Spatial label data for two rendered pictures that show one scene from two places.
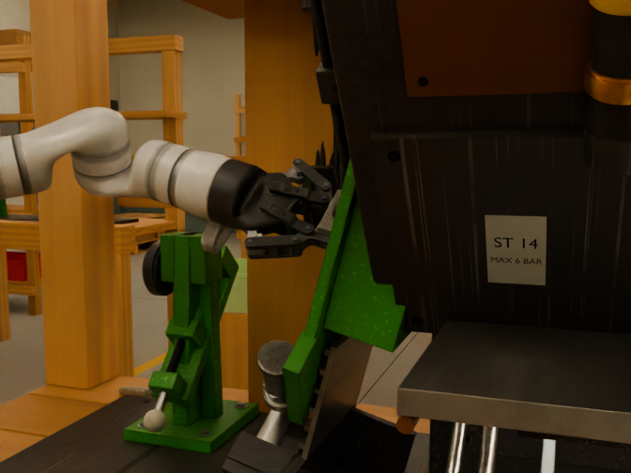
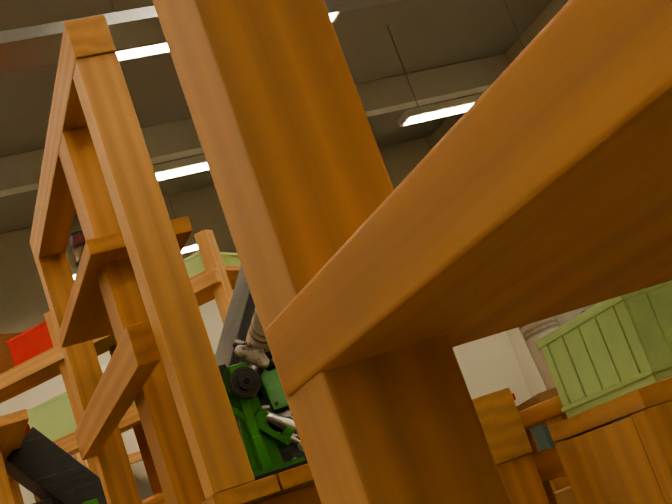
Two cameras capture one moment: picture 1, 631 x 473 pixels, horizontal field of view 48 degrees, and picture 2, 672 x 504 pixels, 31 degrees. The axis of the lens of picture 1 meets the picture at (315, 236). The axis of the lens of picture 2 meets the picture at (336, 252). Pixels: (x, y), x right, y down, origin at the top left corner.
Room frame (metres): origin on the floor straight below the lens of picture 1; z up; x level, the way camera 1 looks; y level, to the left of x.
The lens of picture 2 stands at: (2.57, 2.49, 0.74)
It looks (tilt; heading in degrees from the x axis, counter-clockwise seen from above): 12 degrees up; 229
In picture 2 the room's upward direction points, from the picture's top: 20 degrees counter-clockwise
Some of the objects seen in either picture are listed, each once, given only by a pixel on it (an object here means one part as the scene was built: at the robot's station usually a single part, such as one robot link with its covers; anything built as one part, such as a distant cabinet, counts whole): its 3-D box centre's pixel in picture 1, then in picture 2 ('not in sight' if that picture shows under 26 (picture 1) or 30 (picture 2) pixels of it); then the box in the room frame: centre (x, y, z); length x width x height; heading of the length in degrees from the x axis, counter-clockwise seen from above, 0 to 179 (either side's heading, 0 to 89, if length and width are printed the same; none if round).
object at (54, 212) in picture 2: not in sight; (63, 165); (0.99, -0.25, 1.89); 1.50 x 0.09 x 0.09; 71
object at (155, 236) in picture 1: (130, 232); not in sight; (9.86, 2.57, 0.22); 1.20 x 0.81 x 0.44; 164
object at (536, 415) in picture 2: not in sight; (573, 402); (0.33, 0.57, 0.83); 0.32 x 0.32 x 0.04; 77
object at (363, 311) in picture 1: (376, 264); (276, 373); (0.68, -0.06, 1.17); 0.13 x 0.12 x 0.20; 71
